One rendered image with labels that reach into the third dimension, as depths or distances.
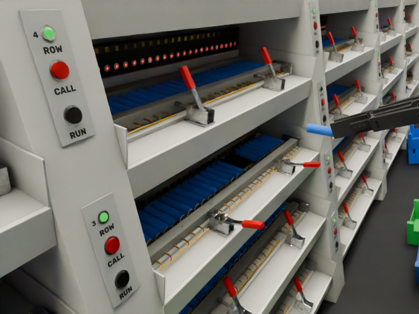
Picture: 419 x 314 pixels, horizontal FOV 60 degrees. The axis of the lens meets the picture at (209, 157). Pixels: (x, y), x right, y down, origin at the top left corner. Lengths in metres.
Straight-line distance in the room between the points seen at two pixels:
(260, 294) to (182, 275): 0.27
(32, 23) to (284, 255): 0.69
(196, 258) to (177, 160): 0.16
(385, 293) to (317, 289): 0.24
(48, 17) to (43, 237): 0.20
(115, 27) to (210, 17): 0.19
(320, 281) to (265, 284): 0.33
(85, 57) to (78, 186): 0.13
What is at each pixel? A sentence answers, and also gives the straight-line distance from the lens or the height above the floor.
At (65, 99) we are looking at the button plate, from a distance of 0.37.
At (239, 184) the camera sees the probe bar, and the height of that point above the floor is 0.51.
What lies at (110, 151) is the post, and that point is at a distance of 0.40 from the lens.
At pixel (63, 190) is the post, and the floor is 0.66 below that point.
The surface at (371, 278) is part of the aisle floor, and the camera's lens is 1.28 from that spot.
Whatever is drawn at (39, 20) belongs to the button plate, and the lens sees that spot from 0.37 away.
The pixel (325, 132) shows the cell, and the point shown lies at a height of 0.57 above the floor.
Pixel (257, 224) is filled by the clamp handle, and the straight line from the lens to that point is 0.57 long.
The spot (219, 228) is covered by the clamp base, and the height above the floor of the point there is 0.48.
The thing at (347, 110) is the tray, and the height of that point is 0.48.
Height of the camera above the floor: 0.76
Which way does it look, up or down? 16 degrees down
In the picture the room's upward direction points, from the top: 11 degrees counter-clockwise
